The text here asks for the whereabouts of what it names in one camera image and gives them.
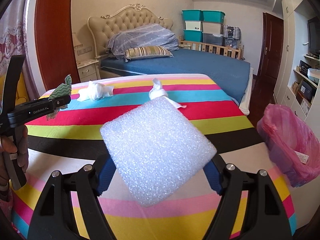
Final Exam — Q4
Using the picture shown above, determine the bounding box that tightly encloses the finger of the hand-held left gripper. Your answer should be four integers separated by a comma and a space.
49, 94, 72, 112

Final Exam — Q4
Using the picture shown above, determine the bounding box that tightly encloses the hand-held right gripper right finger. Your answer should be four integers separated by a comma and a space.
202, 155, 293, 240

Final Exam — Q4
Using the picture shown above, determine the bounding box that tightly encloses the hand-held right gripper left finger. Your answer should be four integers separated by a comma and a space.
27, 155, 118, 240

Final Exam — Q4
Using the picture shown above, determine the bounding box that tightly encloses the green zigzag patterned wrapper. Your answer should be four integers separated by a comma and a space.
47, 74, 72, 119

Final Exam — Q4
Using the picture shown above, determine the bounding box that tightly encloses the white square foam sheet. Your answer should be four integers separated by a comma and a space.
100, 96, 217, 207

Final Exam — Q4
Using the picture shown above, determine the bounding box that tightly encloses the purple waste bin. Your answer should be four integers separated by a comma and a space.
257, 122, 297, 188

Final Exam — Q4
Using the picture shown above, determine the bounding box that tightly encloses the pink plastic bin liner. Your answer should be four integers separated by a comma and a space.
257, 104, 320, 188

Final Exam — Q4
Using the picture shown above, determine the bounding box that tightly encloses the person's left hand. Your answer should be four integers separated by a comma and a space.
0, 124, 29, 202

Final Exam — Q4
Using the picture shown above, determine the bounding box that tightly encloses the yellow armchair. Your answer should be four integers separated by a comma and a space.
15, 72, 28, 105

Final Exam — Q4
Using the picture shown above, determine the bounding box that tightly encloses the colourful striped tablecloth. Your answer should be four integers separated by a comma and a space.
11, 74, 298, 240

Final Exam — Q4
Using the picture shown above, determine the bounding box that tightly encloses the crumpled white tissue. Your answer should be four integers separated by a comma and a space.
77, 81, 115, 102

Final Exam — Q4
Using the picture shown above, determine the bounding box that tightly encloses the cream nightstand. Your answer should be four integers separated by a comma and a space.
76, 59, 101, 83

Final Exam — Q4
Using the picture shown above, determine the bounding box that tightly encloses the red-brown wooden panel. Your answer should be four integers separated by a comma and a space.
35, 0, 82, 98

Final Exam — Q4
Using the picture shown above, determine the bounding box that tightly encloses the pink lace curtain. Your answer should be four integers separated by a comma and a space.
0, 0, 35, 80

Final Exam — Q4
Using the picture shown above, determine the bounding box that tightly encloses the white printed paper tag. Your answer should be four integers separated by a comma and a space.
295, 151, 310, 165

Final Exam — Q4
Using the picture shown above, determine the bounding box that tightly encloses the knotted white tissue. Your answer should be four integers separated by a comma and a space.
149, 78, 187, 110

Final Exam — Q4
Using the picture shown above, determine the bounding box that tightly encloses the gold striped cushion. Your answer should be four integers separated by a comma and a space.
124, 46, 173, 61

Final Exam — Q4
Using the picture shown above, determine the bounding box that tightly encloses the beige tufted headboard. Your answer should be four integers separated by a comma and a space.
87, 4, 174, 58

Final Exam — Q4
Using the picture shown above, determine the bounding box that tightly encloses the grey-blue patterned pillow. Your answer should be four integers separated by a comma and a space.
107, 23, 180, 55

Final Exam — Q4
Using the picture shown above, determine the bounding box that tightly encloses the bed with blue sheet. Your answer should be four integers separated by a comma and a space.
100, 47, 252, 115

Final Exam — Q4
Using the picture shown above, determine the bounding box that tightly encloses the cardboard box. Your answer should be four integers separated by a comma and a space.
300, 97, 312, 115

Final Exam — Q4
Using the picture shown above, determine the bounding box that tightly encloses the black safe box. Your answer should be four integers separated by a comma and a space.
297, 80, 316, 100

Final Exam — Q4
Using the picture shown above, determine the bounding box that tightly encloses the grey clear storage box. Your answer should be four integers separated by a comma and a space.
202, 32, 223, 46

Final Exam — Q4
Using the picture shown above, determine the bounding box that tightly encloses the teal storage box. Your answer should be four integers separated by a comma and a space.
184, 29, 203, 42
182, 10, 203, 22
202, 10, 225, 23

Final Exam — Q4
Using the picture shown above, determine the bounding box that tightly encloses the black electronic device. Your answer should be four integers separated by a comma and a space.
299, 60, 312, 77

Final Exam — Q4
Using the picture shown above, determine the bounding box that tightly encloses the white wardrobe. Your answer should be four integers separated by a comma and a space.
274, 0, 320, 120

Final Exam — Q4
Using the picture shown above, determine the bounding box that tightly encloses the black white checked bag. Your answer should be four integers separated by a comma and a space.
222, 24, 242, 47

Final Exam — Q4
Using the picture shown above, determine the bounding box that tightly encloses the white printer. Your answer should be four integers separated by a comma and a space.
307, 69, 320, 83

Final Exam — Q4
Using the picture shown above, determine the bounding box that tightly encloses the dark brown door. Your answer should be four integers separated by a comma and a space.
257, 12, 284, 83

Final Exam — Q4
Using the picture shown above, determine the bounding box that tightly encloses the beige storage box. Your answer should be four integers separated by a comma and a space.
202, 21, 223, 34

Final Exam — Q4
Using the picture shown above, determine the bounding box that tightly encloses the white storage box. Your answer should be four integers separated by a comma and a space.
185, 20, 203, 31

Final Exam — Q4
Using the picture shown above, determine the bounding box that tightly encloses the black television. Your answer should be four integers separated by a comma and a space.
307, 17, 320, 57

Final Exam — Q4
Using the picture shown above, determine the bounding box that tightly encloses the wooden crib rail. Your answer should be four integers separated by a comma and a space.
179, 40, 244, 59

